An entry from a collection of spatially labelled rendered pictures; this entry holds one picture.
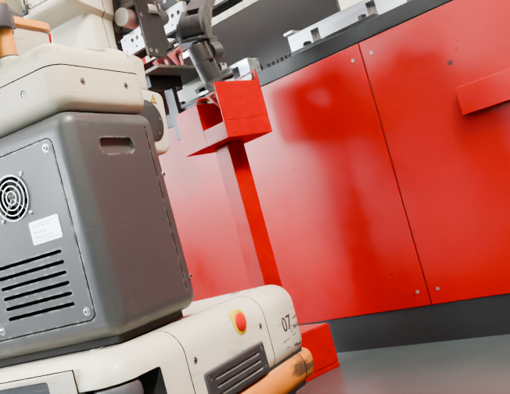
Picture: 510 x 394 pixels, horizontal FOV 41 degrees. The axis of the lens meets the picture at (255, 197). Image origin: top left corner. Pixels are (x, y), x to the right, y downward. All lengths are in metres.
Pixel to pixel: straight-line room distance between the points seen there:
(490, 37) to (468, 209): 0.42
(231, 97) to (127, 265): 0.75
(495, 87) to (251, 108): 0.62
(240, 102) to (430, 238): 0.62
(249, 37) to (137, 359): 2.05
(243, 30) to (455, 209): 1.50
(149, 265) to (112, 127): 0.26
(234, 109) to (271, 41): 1.12
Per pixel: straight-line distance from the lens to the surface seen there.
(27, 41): 1.45
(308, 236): 2.06
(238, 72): 2.37
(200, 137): 1.87
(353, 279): 2.00
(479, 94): 1.75
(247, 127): 1.83
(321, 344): 1.88
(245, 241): 1.87
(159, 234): 1.30
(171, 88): 2.34
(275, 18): 2.91
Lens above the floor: 0.40
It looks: 3 degrees up
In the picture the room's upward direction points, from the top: 15 degrees counter-clockwise
